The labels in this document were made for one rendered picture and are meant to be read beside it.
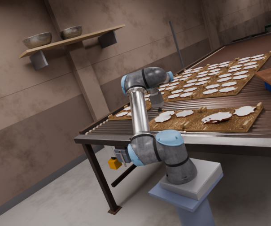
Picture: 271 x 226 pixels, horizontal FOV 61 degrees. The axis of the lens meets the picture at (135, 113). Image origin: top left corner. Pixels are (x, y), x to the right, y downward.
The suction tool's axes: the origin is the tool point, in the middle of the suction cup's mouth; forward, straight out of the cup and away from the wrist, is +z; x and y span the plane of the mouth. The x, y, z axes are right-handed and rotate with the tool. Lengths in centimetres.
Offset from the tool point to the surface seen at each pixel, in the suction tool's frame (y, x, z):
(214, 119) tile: -46.7, 14.7, 4.8
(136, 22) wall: 177, -299, -99
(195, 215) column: -48, 74, 27
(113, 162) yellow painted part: 45, 27, 31
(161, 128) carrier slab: -6.8, 16.3, 7.8
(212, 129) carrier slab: -47, 24, 8
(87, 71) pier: 203, -135, -41
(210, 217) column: -52, 68, 34
